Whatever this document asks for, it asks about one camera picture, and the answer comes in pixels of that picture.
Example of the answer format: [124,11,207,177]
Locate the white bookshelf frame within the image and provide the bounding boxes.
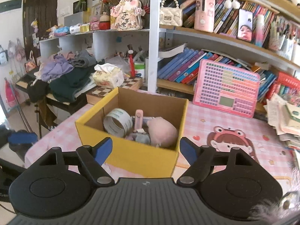
[40,7,299,92]

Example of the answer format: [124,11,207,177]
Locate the pile of clothes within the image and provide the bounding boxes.
[26,50,98,103]

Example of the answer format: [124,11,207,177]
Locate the row of blue purple books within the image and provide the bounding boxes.
[157,43,250,84]

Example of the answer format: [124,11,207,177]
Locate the stack of papers and books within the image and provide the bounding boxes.
[264,94,299,151]

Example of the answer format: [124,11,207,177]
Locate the wooden chessboard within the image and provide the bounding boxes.
[86,76,143,106]

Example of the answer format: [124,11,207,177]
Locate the floral tissue box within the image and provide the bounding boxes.
[93,63,124,89]

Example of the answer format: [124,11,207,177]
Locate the white green pen holder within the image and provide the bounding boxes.
[134,62,146,78]

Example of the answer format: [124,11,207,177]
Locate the white quilted handbag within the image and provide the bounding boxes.
[160,0,183,27]

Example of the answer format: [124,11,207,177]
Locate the yellow cardboard box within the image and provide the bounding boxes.
[75,88,189,178]

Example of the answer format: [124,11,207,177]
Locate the pink learning tablet toy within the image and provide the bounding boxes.
[193,59,260,118]

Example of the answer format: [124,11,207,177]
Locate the pink plush toy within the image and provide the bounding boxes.
[147,117,178,148]

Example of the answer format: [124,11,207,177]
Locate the red boxed books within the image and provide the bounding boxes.
[265,72,299,100]

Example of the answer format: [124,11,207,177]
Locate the pink floral decorated bag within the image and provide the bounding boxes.
[110,0,146,31]

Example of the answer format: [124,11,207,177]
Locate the clear packing tape roll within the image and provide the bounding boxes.
[103,108,133,138]

